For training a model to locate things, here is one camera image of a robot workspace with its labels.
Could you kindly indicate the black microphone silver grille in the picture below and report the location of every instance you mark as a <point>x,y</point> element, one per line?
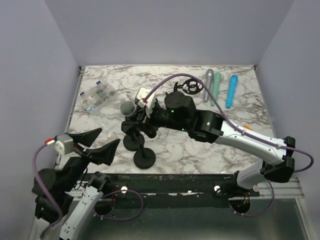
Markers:
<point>128,109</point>

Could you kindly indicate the blue microphone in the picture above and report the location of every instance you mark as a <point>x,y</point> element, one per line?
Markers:
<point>231,91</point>

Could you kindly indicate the black round-base mic stand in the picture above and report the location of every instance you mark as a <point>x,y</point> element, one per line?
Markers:
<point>144,157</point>

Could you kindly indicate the black round-base clip stand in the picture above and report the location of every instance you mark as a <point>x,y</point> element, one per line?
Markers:
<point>132,143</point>

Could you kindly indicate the orange tape measure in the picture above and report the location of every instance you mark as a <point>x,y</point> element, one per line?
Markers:
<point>247,127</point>

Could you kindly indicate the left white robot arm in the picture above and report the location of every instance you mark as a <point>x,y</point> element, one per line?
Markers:
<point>52,186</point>

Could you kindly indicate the teal microphone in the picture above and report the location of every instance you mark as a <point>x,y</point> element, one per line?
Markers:
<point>215,84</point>

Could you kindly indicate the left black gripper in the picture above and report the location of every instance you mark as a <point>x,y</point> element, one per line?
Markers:
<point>105,154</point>

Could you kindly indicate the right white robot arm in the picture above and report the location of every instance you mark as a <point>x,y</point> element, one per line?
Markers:
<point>180,113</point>

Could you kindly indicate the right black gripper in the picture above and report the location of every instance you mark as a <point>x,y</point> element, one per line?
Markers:
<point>148,127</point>

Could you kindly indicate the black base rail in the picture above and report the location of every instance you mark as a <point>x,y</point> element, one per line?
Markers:
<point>163,191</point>

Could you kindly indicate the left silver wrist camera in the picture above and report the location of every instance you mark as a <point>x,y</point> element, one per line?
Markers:
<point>63,144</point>

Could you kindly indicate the small white plastic piece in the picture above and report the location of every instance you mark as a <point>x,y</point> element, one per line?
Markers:
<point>229,156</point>

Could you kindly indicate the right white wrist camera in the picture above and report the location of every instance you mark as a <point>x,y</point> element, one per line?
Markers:
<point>142,100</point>

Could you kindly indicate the clear plastic screw box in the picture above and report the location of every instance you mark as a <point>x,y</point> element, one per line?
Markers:
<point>97,97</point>

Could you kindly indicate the black tripod shock mount stand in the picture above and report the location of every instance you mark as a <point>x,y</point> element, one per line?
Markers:
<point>189,87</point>

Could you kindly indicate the grey microphone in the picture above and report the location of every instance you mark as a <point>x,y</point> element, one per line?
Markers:
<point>208,80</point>

